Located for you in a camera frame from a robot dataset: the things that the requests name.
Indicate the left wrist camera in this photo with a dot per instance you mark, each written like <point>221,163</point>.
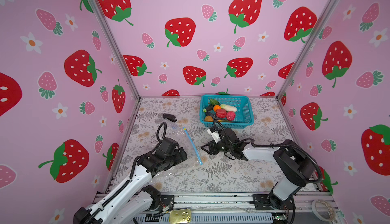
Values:
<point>168,147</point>

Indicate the orange toy fruit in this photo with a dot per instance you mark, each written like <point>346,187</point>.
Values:
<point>216,107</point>

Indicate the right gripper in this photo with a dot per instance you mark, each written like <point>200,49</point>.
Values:
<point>211,144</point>

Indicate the dark eggplant toy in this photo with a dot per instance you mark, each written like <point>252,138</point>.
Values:
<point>208,108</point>

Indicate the gold tin can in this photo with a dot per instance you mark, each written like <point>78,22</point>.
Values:
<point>180,216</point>

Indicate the clear zip top bag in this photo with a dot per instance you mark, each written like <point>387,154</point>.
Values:
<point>183,138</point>

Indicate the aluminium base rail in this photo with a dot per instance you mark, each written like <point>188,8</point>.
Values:
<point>237,208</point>

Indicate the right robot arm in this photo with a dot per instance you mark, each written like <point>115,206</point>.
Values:
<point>297,166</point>

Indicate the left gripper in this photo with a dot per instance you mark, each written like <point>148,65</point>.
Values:
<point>179,158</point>

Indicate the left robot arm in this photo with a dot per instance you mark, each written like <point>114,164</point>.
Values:
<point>133,195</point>

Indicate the clear tape roll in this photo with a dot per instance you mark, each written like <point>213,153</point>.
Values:
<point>323,211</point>

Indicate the magenta toy fruit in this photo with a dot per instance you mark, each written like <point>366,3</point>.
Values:
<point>230,115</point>

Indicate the teal plastic basket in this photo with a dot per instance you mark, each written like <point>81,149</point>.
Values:
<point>244,115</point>

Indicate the green leafy vegetable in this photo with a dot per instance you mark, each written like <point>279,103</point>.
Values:
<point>213,102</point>

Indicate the black stapler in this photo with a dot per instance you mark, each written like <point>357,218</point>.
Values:
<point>169,117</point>

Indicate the red toy pepper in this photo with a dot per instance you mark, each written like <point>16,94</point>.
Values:
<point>221,113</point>

